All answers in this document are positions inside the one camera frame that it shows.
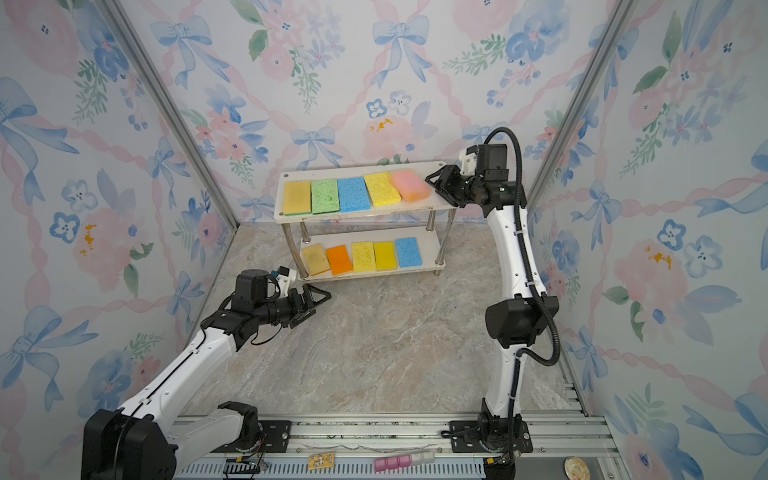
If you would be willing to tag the white two-tier shelf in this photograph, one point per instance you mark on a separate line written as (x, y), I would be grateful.
(428, 221)

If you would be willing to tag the corner metal post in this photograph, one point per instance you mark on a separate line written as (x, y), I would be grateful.
(118, 20)
(615, 27)

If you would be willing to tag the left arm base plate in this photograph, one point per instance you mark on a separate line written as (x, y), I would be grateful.
(272, 437)

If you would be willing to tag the right corner metal post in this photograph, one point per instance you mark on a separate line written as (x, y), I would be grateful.
(615, 27)

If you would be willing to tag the bright yellow sponge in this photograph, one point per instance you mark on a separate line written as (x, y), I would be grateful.
(385, 256)

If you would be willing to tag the pale yellow orange-backed sponge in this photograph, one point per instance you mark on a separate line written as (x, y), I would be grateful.
(316, 259)

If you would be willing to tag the pink block strip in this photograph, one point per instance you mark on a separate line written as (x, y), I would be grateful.
(403, 461)

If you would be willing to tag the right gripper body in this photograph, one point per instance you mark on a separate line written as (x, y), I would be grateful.
(472, 187)

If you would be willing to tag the yellow cellulose sponge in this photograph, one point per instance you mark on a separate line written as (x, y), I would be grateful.
(363, 254)

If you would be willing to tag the small circuit board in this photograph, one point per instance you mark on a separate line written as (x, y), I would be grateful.
(321, 461)

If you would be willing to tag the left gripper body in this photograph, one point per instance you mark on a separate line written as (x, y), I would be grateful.
(274, 311)

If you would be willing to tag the pink sponge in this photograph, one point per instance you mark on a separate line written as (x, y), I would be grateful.
(410, 186)

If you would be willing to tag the blue sponge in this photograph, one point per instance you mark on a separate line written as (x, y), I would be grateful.
(353, 195)
(408, 252)

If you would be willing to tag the green sponge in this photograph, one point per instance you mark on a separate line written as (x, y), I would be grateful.
(324, 197)

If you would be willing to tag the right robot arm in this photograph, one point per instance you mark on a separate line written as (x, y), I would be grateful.
(526, 310)

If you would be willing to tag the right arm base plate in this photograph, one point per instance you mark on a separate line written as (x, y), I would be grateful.
(469, 437)

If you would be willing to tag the round patterned disc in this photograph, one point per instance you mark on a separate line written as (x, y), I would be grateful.
(576, 468)

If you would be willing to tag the orange sponge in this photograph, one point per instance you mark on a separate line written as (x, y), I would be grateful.
(339, 260)

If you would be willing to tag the left corner metal post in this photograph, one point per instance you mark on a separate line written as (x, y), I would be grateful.
(118, 20)

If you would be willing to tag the yellow green-backed sponge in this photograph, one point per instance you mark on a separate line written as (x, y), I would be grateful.
(297, 198)

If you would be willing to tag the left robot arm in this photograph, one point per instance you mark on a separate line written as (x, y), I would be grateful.
(139, 438)

